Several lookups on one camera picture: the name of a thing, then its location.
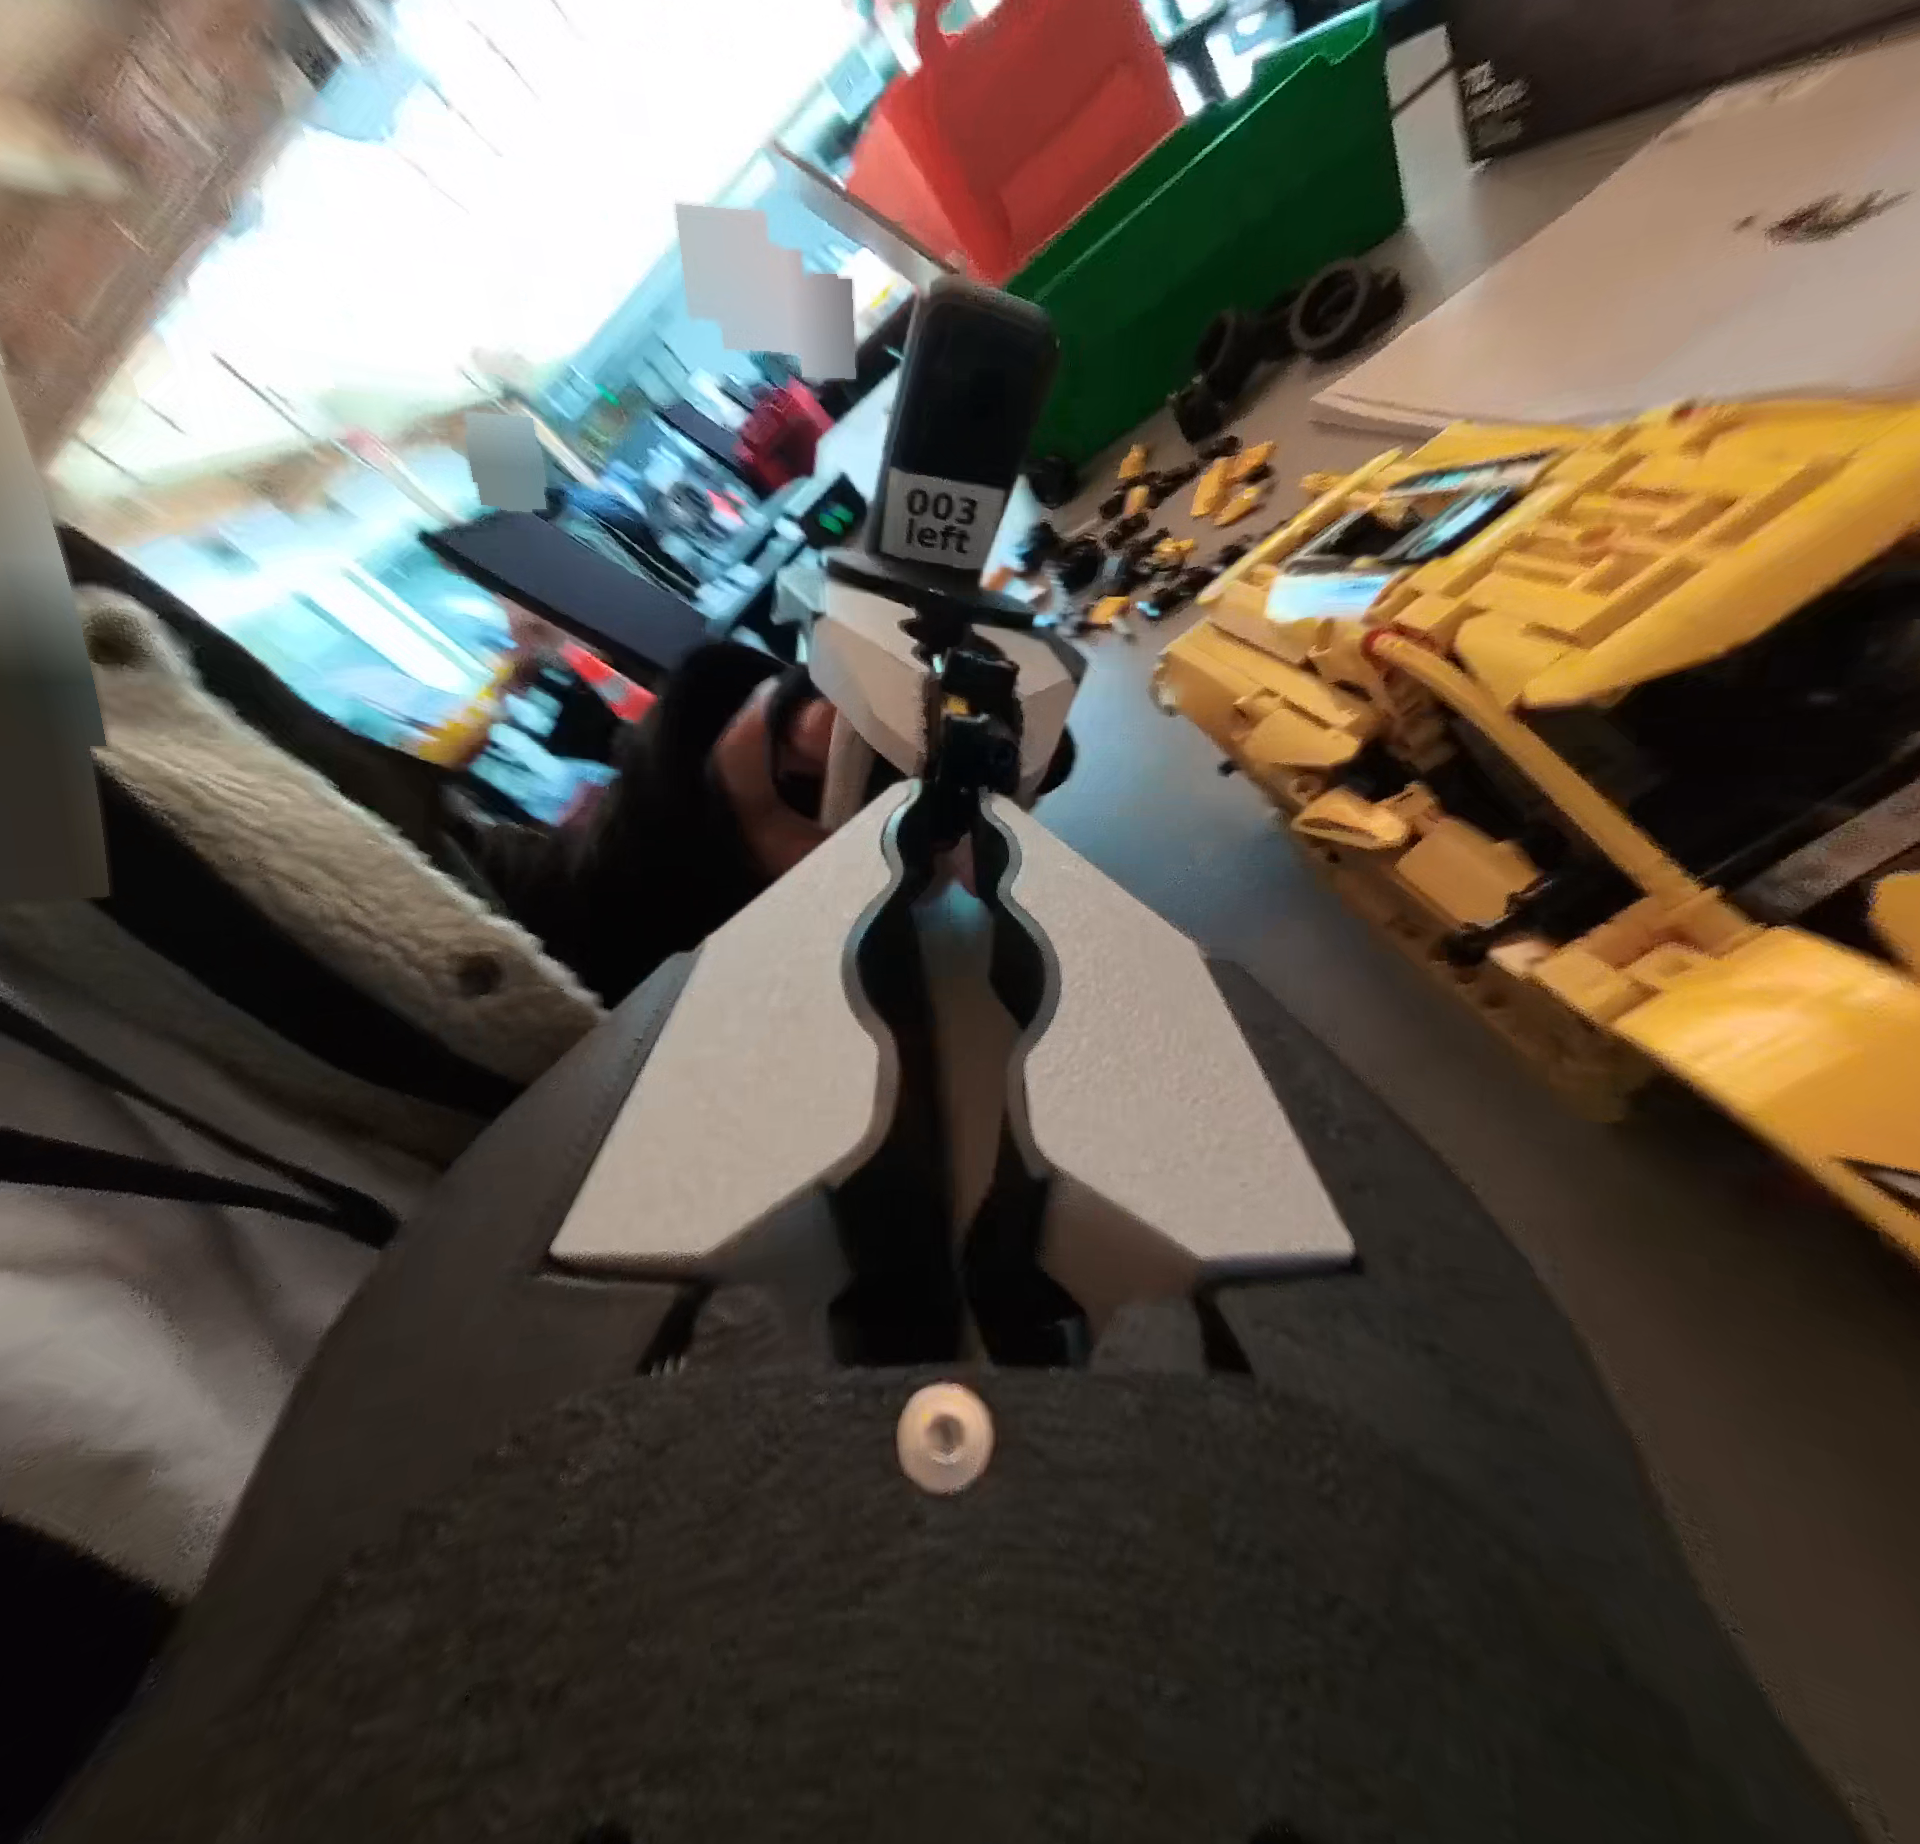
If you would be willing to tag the black fleece-lined jacket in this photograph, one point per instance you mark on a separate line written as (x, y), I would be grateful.
(302, 856)

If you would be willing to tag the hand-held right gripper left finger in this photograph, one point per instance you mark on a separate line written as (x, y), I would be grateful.
(707, 1111)

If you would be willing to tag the black toy tire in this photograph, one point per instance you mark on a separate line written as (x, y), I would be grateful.
(1053, 483)
(1230, 373)
(1342, 311)

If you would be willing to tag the black background table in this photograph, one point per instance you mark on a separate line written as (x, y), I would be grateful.
(557, 586)

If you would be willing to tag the brick set box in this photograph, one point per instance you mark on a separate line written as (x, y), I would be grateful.
(1652, 29)

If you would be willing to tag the black brick assembly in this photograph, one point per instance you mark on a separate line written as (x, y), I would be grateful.
(962, 765)

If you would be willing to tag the pile of yellow black pieces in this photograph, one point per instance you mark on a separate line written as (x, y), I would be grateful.
(1157, 524)

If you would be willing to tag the yellow brick car model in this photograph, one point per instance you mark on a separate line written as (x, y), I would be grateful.
(1577, 751)

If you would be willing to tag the open instruction booklet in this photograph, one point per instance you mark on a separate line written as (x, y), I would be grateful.
(1620, 298)

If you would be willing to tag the grey desk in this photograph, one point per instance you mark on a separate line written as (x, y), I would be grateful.
(1350, 1125)

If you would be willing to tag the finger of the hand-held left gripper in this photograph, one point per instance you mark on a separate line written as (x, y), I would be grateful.
(878, 676)
(1052, 705)

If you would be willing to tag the small digital display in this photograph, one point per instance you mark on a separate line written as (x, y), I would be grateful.
(835, 512)

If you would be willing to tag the red plastic carry case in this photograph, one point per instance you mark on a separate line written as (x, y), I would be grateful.
(1020, 118)

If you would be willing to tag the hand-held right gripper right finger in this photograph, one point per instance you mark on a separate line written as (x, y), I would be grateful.
(1187, 1111)

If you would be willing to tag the green plastic bin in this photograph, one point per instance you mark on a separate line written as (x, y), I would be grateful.
(1202, 224)

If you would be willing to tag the orange traffic cone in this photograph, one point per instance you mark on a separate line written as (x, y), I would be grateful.
(617, 687)

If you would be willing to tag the light grey hoodie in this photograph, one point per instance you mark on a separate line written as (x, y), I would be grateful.
(150, 1275)

